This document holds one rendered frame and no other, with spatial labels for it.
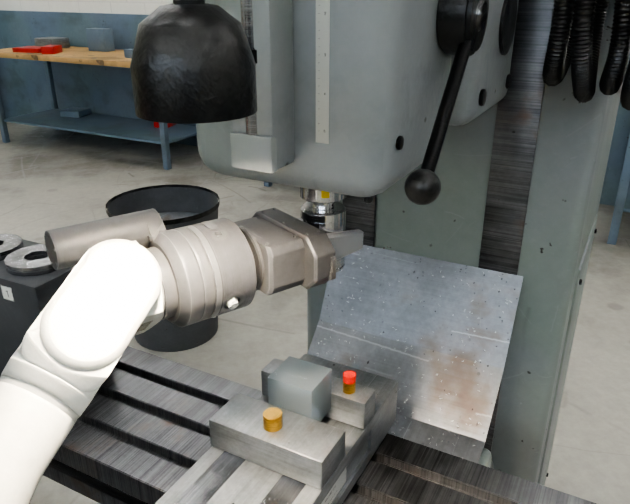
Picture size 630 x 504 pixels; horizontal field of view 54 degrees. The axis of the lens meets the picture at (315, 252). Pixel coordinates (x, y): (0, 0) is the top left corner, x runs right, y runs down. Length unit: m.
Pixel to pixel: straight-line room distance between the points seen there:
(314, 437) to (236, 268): 0.25
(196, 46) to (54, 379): 0.26
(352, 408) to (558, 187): 0.43
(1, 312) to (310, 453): 0.54
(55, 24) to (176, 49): 6.94
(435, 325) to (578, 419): 1.58
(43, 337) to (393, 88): 0.32
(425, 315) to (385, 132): 0.56
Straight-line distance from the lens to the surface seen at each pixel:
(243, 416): 0.75
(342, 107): 0.50
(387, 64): 0.50
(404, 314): 1.03
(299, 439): 0.71
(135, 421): 0.95
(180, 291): 0.53
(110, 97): 6.89
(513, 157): 0.94
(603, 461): 2.40
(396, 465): 0.87
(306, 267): 0.59
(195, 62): 0.35
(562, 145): 0.93
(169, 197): 2.92
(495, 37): 0.72
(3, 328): 1.04
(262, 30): 0.49
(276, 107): 0.50
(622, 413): 2.65
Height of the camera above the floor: 1.48
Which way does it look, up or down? 24 degrees down
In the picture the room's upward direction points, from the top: straight up
